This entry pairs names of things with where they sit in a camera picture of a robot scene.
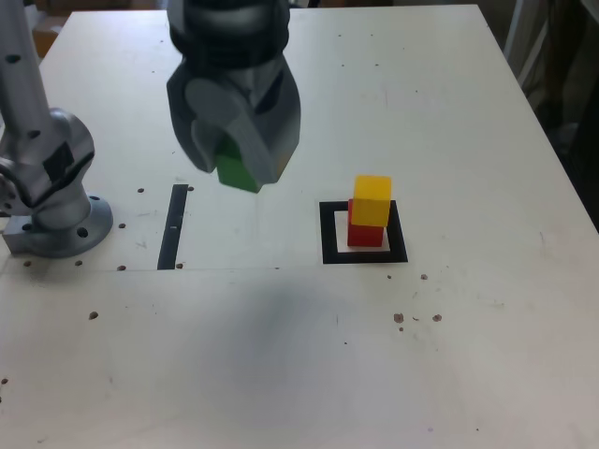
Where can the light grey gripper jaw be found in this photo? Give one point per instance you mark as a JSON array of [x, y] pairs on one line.
[[281, 131]]

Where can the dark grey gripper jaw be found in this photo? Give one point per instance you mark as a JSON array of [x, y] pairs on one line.
[[180, 126]]

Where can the green cube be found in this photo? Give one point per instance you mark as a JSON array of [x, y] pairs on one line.
[[231, 170]]

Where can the yellow cube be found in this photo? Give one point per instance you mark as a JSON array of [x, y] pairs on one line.
[[372, 201]]

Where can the red cube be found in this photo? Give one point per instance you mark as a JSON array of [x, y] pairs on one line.
[[365, 236]]

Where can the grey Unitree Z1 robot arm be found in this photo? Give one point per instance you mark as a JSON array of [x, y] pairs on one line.
[[56, 149]]

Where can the black tape square outline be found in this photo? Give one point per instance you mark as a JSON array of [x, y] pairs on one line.
[[327, 234]]

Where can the black tape strip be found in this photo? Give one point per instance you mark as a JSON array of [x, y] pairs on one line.
[[172, 229]]

